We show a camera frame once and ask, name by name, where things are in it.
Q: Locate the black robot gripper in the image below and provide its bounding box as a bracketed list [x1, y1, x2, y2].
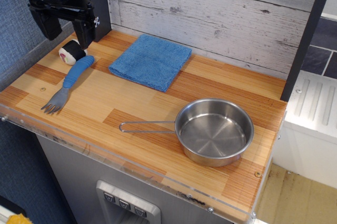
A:
[28, 0, 96, 49]

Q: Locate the stainless steel pan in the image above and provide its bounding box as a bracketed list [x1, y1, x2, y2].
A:
[118, 98, 255, 168]

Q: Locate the blue folded cloth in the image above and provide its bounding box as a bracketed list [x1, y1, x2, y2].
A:
[108, 34, 192, 92]

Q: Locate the plush sushi roll toy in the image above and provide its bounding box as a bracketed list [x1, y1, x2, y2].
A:
[58, 39, 87, 65]

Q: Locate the clear acrylic edge guard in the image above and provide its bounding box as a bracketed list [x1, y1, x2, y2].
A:
[1, 101, 286, 223]

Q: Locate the grey cabinet with button panel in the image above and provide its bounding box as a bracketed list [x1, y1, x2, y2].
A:
[38, 135, 257, 223]

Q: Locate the yellow object at corner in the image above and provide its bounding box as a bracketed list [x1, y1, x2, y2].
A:
[6, 214, 33, 224]

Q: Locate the white ribbed appliance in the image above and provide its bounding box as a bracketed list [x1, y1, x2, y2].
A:
[272, 71, 336, 188]

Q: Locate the dark left frame post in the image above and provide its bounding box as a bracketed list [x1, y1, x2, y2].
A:
[78, 0, 112, 43]

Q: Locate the dark frame post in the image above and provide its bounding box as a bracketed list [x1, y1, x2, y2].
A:
[280, 0, 327, 102]
[78, 0, 112, 43]

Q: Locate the blue handled metal fork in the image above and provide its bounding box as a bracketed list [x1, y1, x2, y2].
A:
[41, 56, 95, 114]

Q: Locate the dark right frame post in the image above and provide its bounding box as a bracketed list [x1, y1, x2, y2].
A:
[280, 0, 327, 102]

